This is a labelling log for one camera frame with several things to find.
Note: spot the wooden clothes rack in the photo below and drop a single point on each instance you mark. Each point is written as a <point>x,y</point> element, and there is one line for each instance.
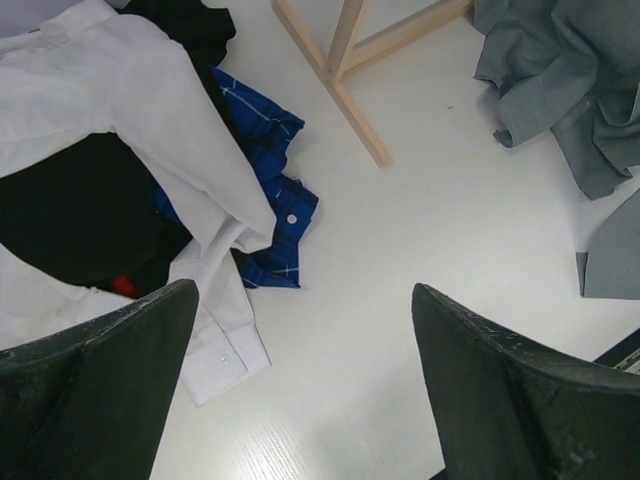
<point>349,54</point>

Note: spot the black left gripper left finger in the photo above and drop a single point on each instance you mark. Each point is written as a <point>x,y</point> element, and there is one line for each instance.
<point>91,401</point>

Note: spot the red plaid garment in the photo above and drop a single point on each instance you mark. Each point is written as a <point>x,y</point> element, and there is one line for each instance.
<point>123,286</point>

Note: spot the grey shirt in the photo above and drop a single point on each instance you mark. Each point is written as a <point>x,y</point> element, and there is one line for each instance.
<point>571,68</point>

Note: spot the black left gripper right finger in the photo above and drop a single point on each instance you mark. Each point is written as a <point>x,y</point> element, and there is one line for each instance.
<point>508,407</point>

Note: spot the aluminium rail frame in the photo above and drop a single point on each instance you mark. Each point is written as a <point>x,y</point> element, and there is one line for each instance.
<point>624,356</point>

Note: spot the white shirt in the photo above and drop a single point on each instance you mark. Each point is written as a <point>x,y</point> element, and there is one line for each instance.
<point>225,348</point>

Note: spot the blue plaid shirt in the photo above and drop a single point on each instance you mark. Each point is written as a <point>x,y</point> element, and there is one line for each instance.
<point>264,132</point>

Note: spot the black garment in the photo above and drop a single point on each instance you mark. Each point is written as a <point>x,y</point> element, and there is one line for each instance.
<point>113,154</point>

